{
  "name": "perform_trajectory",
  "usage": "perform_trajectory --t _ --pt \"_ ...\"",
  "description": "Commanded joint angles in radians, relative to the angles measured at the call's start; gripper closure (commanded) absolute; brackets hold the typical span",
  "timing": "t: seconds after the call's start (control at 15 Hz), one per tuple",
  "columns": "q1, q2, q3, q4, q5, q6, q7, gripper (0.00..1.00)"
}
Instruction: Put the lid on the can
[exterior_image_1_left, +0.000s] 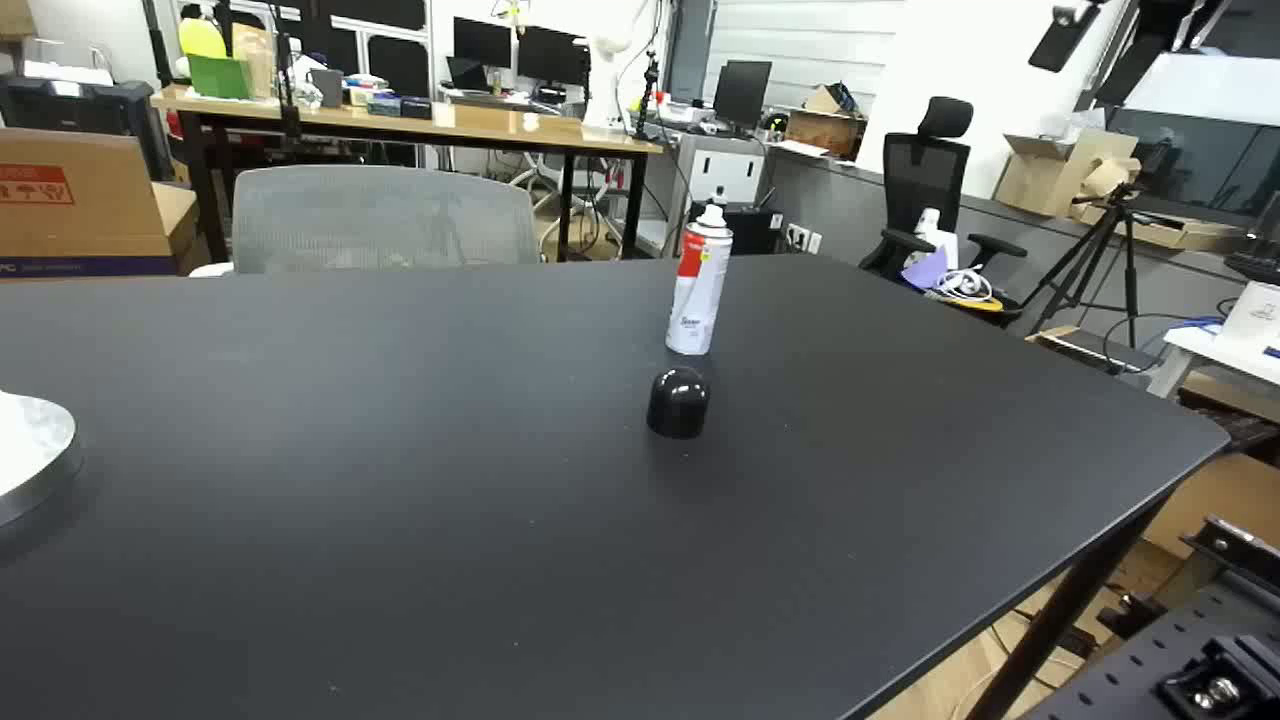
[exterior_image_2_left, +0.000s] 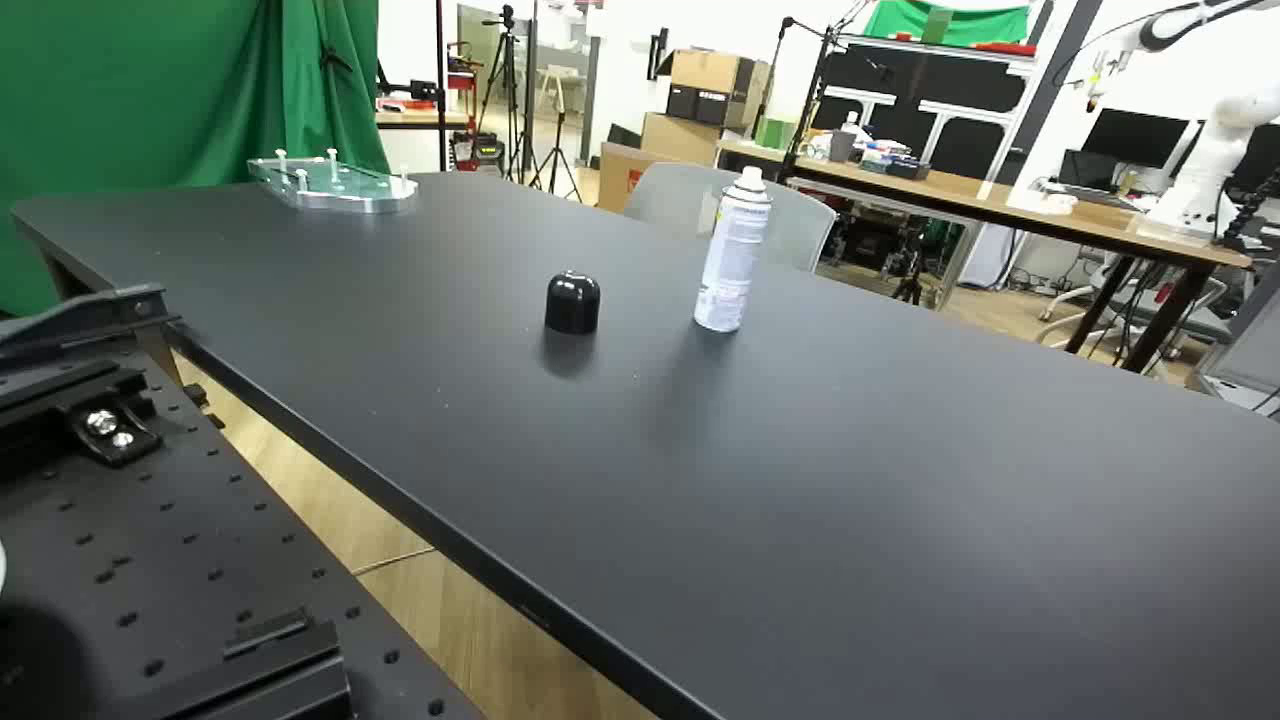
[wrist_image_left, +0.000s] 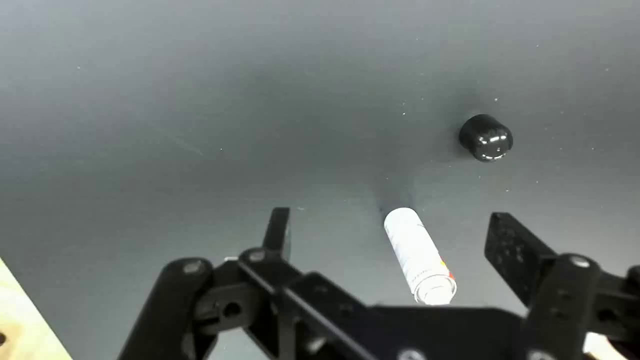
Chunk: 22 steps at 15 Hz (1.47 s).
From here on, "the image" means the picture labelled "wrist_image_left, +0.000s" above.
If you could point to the black plastic lid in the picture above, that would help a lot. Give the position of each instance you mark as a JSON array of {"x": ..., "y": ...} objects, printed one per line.
[{"x": 486, "y": 139}]

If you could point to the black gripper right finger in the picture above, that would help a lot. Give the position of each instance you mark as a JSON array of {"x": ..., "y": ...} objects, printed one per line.
[{"x": 566, "y": 294}]

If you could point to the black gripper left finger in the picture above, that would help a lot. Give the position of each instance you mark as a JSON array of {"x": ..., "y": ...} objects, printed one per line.
[{"x": 192, "y": 302}]

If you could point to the light wooden board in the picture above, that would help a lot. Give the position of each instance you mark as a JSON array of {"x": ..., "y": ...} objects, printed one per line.
[{"x": 25, "y": 335}]

